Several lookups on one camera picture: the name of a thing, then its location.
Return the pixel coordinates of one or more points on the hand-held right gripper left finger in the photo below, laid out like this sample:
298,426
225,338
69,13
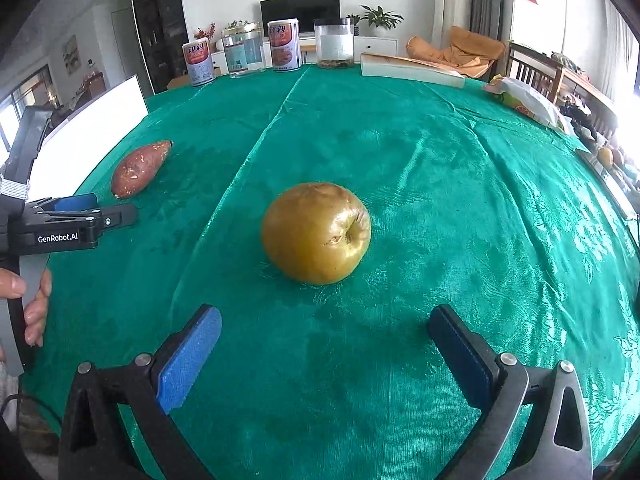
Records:
190,360

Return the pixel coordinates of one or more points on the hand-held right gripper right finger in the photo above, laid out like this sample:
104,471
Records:
460,360

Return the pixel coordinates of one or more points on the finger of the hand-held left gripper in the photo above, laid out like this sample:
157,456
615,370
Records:
75,202
117,215

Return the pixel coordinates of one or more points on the sweet potato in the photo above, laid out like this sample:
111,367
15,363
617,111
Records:
140,167

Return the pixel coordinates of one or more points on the white cork-bottom box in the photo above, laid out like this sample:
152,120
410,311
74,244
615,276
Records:
100,120

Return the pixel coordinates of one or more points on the yellow-green apple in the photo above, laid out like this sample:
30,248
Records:
315,232

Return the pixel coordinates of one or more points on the person's left hand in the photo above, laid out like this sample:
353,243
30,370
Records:
39,315

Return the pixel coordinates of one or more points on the wooden chair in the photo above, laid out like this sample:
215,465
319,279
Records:
177,83

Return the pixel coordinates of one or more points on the red label tin can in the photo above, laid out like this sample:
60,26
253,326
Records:
198,64
285,45

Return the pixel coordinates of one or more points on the green tablecloth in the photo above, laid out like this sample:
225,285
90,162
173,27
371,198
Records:
425,185

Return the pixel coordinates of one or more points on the dark display cabinet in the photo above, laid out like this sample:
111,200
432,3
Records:
160,20

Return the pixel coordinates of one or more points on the red flower arrangement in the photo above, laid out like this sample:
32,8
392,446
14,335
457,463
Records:
205,32

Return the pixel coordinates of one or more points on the glass jar with gold lid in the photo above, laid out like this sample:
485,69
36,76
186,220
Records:
243,50

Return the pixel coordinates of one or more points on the clutter of small household items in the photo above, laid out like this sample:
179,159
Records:
605,152

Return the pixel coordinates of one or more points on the plastic bag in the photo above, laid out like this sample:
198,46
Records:
530,102

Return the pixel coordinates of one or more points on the black television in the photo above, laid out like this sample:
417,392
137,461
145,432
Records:
300,10

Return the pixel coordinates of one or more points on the plastic jar with black lid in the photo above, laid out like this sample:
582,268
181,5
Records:
333,42

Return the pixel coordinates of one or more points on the white flat box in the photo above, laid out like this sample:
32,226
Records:
410,70

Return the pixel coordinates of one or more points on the wooden slatted bench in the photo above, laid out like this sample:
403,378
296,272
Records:
550,75

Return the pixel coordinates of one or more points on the small potted plant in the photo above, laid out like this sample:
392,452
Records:
353,22

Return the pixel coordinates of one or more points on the white television cabinet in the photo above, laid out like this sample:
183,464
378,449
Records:
372,45

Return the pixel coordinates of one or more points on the leafy potted plant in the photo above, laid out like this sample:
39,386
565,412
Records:
381,17

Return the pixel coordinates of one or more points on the framed wall picture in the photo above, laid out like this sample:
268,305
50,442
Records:
71,55

